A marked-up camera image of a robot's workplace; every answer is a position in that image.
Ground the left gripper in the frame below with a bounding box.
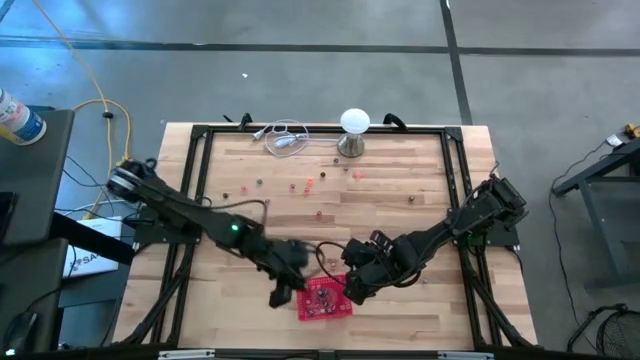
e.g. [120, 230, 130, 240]
[264, 238, 312, 309]

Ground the red plastic slotted basket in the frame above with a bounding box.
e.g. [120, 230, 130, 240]
[296, 273, 354, 322]

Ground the white lamp power cable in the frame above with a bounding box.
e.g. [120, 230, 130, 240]
[252, 118, 346, 159]

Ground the black desk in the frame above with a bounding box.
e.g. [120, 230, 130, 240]
[0, 105, 76, 246]
[0, 238, 69, 354]

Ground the black side table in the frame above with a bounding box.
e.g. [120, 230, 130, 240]
[552, 137, 640, 291]

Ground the black computer mouse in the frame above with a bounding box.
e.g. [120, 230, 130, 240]
[2, 310, 39, 354]

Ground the white blue wipes canister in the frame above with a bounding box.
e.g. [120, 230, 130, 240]
[0, 88, 48, 146]

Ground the white mushroom table lamp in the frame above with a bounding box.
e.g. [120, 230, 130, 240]
[337, 107, 372, 159]

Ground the white cardboard box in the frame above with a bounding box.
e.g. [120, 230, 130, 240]
[62, 215, 124, 279]

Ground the silver mounting bracket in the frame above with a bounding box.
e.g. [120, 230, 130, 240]
[158, 349, 216, 360]
[438, 351, 495, 360]

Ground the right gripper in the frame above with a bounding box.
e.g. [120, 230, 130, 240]
[342, 231, 401, 306]

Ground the yellow extension cable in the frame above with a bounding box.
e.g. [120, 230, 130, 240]
[30, 0, 137, 221]

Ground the black wire mesh bin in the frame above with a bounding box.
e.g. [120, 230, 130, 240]
[594, 307, 640, 360]

